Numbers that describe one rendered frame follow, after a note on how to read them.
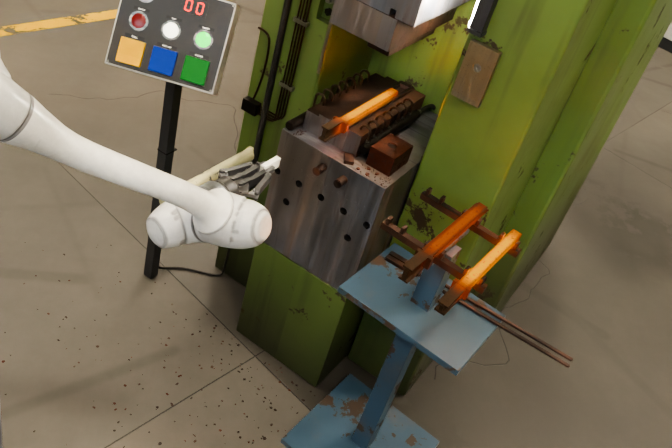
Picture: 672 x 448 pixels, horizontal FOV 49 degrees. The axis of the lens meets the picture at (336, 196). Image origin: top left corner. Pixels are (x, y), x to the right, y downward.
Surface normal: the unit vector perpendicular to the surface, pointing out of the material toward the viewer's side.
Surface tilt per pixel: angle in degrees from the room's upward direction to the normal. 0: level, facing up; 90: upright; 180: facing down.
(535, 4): 90
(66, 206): 0
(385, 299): 0
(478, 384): 0
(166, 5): 60
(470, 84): 90
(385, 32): 90
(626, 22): 90
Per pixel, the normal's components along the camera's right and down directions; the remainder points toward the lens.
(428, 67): -0.54, 0.39
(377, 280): 0.23, -0.78
